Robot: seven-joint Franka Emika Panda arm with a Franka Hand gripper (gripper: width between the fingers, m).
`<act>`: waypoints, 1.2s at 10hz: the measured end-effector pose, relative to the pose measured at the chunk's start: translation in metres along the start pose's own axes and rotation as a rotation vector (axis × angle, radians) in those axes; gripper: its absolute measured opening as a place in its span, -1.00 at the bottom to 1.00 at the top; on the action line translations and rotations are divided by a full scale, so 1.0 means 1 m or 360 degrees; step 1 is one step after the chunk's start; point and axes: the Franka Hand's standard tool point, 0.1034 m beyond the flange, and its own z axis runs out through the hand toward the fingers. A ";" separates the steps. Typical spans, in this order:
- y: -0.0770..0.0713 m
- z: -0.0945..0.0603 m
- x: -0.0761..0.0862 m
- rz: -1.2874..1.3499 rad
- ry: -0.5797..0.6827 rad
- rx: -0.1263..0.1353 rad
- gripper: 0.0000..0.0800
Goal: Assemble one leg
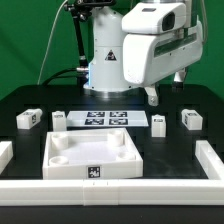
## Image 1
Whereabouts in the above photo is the white cable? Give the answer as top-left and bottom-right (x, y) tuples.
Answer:
(36, 0), (69, 86)

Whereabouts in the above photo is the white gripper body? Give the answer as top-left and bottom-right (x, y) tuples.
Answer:
(123, 21), (203, 87)

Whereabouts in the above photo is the white obstacle fence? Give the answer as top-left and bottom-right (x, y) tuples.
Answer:
(0, 141), (224, 206)

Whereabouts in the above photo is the white marker base plate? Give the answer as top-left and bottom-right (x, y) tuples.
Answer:
(67, 110), (148, 127)

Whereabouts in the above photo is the white square tabletop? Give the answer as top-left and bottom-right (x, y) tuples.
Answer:
(42, 128), (143, 180)

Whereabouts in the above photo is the black cable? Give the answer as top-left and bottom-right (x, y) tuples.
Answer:
(42, 67), (88, 87)

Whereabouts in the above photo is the black camera stand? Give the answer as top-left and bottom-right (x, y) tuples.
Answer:
(64, 0), (117, 73)

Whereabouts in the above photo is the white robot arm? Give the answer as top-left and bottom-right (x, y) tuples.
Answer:
(84, 0), (203, 106)

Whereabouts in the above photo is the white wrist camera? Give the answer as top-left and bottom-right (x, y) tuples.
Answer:
(122, 3), (186, 35)

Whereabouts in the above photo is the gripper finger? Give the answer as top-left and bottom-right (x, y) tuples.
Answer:
(145, 85), (159, 106)
(172, 68), (187, 92)

